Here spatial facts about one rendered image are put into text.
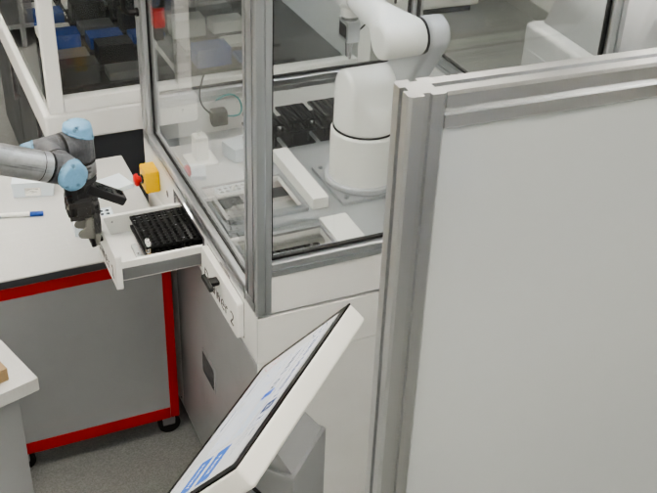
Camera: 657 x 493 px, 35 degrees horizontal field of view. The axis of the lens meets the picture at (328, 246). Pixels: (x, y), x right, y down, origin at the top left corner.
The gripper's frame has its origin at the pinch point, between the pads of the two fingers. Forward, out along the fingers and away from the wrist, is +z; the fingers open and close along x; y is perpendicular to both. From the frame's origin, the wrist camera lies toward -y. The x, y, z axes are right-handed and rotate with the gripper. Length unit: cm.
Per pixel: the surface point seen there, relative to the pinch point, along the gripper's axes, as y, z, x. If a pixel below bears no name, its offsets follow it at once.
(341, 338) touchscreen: -28, -27, 98
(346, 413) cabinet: -52, 36, 55
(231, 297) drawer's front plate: -24.2, -1.2, 41.6
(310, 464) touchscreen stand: -17, -8, 109
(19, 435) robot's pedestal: 31, 33, 33
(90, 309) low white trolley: 2.4, 31.4, -11.2
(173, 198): -25.9, 0.9, -14.9
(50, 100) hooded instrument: -4, -6, -80
